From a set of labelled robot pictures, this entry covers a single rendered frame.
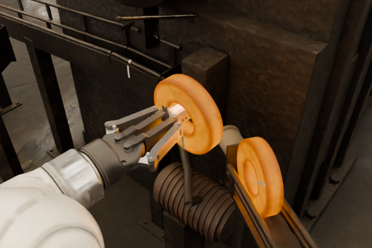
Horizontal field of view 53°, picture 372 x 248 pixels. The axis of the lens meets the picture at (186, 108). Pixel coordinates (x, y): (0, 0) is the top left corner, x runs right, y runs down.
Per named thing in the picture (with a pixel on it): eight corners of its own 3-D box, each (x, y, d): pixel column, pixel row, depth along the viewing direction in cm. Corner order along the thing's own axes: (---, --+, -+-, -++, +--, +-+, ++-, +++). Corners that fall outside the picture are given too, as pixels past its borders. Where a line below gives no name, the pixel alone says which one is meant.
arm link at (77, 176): (80, 229, 55) (113, 205, 58) (65, 191, 49) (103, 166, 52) (50, 194, 60) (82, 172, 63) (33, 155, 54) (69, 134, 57)
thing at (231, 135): (238, 143, 91) (239, 122, 88) (253, 166, 84) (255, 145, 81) (215, 147, 90) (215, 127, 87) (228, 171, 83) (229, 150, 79)
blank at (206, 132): (161, 61, 70) (146, 68, 68) (223, 91, 61) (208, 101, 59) (170, 125, 79) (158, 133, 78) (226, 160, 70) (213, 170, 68)
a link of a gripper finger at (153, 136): (120, 143, 59) (125, 148, 58) (174, 110, 65) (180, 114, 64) (124, 160, 62) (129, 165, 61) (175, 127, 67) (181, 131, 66)
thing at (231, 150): (255, 176, 86) (259, 139, 80) (256, 178, 85) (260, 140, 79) (225, 183, 84) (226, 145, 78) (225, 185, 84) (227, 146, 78)
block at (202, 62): (203, 114, 111) (206, 42, 97) (226, 125, 107) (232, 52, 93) (180, 133, 105) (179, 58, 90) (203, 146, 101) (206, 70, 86)
